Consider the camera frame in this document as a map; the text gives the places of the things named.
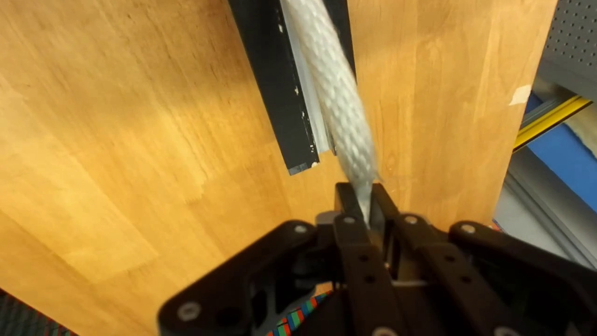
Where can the grey perforated metal cabinet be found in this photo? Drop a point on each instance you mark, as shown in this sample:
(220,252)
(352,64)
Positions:
(574,37)

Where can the long black grooved rail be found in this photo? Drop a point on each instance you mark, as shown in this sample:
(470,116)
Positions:
(272,75)

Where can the blue board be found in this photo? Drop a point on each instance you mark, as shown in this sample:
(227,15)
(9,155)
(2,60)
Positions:
(569,164)

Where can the yellow floor strip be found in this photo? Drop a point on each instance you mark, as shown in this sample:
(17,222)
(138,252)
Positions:
(552,121)

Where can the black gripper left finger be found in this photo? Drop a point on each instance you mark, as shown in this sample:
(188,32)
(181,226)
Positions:
(360,273)

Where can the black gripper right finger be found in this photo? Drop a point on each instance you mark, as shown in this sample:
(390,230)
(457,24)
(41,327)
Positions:
(472,273)

